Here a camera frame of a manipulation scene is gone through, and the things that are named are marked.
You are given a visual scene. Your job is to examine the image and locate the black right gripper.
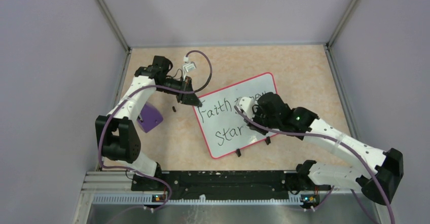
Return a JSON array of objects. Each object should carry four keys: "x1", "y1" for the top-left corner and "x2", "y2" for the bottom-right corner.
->
[{"x1": 244, "y1": 105, "x2": 280, "y2": 135}]

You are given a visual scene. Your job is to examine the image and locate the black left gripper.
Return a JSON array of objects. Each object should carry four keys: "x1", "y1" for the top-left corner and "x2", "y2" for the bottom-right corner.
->
[{"x1": 158, "y1": 76, "x2": 202, "y2": 107}]

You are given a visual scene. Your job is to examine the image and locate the red framed whiteboard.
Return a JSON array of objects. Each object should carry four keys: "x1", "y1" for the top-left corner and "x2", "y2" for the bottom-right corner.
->
[{"x1": 194, "y1": 72, "x2": 277, "y2": 159}]

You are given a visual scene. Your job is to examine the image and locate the purple wedge eraser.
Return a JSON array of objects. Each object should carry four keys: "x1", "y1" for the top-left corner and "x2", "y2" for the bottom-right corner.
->
[{"x1": 136, "y1": 102, "x2": 164, "y2": 133}]

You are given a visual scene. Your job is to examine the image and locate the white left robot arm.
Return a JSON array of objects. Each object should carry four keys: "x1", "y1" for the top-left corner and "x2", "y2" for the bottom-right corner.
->
[{"x1": 95, "y1": 56, "x2": 202, "y2": 190}]

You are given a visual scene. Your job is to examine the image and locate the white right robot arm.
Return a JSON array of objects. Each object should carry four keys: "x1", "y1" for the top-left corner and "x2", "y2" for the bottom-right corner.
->
[{"x1": 236, "y1": 92, "x2": 404, "y2": 205}]

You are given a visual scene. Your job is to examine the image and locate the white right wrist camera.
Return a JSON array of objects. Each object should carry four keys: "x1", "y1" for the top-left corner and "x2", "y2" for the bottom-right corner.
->
[{"x1": 236, "y1": 97, "x2": 256, "y2": 119}]

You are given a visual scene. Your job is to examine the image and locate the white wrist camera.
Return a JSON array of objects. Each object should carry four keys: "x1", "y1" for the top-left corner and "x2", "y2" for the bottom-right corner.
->
[
  {"x1": 236, "y1": 97, "x2": 256, "y2": 119},
  {"x1": 182, "y1": 56, "x2": 196, "y2": 79}
]

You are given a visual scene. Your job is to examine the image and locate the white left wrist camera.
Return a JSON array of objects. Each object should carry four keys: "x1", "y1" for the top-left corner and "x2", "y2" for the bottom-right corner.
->
[{"x1": 182, "y1": 56, "x2": 196, "y2": 79}]

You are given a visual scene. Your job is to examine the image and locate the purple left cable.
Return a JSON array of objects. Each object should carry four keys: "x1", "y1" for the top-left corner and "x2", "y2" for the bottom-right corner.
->
[{"x1": 97, "y1": 50, "x2": 213, "y2": 213}]

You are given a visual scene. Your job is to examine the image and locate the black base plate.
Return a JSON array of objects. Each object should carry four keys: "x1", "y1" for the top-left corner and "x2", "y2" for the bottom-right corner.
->
[{"x1": 131, "y1": 170, "x2": 330, "y2": 201}]

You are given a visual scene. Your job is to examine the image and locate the white cable duct rail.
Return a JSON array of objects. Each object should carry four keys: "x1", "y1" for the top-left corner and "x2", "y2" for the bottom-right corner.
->
[{"x1": 92, "y1": 194, "x2": 303, "y2": 206}]

